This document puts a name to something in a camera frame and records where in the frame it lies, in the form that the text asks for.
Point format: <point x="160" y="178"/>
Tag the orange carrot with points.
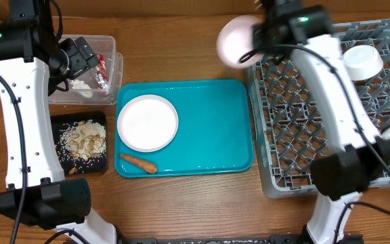
<point x="140" y="163"/>

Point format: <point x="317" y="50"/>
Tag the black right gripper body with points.
<point x="261" y="38"/>

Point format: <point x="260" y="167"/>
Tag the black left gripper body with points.
<point x="80" y="59"/>

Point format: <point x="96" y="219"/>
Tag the rice and peanut pile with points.
<point x="83" y="140"/>

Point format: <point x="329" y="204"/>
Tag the loose peanut shell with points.
<point x="72" y="170"/>

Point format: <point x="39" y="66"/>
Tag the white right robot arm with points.
<point x="357" y="153"/>

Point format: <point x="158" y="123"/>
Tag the red foil snack wrapper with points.
<point x="100" y="73"/>

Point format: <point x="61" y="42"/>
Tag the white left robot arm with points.
<point x="38" y="194"/>

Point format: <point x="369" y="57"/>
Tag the grey dish rack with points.
<point x="289" y="130"/>

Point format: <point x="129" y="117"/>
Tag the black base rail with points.
<point x="215" y="240"/>

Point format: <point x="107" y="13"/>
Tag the teal plastic tray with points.
<point x="214" y="134"/>

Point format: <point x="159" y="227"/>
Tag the pink plate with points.
<point x="147" y="123"/>

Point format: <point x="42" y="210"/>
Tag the clear plastic bin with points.
<point x="106" y="46"/>

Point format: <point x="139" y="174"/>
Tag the black tray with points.
<point x="94" y="165"/>

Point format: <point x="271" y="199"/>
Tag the white bowl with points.
<point x="362" y="62"/>

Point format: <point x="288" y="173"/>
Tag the white tissue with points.
<point x="82" y="88"/>

